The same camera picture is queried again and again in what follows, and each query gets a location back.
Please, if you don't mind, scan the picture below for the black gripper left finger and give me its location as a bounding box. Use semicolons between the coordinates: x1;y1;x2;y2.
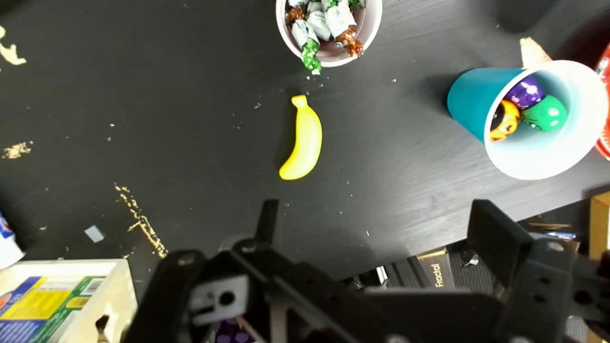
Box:
126;198;359;343

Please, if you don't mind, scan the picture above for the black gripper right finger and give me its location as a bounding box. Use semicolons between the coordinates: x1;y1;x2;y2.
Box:
468;198;610;343

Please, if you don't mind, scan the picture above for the blue plastic cup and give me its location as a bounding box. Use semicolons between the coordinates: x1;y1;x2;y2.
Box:
445;59;610;183

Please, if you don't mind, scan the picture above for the red plastic cup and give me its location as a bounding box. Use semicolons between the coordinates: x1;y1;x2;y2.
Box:
273;0;386;71

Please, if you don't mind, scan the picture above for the black box white lettering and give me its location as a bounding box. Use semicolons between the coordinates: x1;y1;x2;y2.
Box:
342;246;475;301

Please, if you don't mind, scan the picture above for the yellow toy banana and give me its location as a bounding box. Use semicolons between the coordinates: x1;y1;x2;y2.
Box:
277;94;327;183

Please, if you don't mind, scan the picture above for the wooden desk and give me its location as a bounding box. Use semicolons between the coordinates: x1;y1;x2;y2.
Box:
586;189;610;263

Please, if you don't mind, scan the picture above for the orange yellow toy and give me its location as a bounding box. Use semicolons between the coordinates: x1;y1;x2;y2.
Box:
489;99;525;143

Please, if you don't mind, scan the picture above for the green toy ball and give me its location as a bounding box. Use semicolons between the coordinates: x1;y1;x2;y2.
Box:
521;94;571;134

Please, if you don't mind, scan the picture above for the red plastic bowl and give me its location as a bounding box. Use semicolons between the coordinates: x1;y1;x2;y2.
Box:
593;42;610;162

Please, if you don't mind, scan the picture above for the purple toy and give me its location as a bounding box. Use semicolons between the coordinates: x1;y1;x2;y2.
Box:
506;75;546;111

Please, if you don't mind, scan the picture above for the white plastic spoon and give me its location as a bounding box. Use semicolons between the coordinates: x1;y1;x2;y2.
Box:
519;35;557;69

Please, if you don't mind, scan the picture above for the white blue tube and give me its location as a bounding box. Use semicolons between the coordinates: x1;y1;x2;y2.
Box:
0;210;27;271

